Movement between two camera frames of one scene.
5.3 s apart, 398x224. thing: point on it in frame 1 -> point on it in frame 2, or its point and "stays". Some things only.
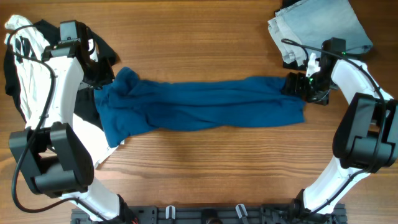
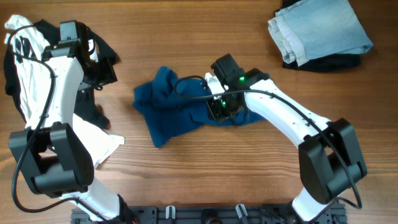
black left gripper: (109, 76) stays
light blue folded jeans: (301, 29) stays
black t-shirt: (86, 105) stays
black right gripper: (302, 86) -> (217, 113)
